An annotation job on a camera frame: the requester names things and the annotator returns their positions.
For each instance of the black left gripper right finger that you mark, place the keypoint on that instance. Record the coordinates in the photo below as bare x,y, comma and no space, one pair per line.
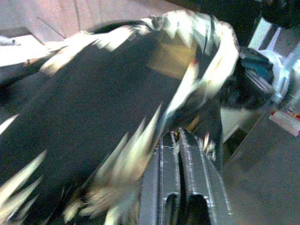
201,173

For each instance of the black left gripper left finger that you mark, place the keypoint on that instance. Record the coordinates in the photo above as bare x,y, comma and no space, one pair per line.
161,178

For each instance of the black floral print garment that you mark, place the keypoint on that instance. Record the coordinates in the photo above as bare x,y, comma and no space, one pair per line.
93,105

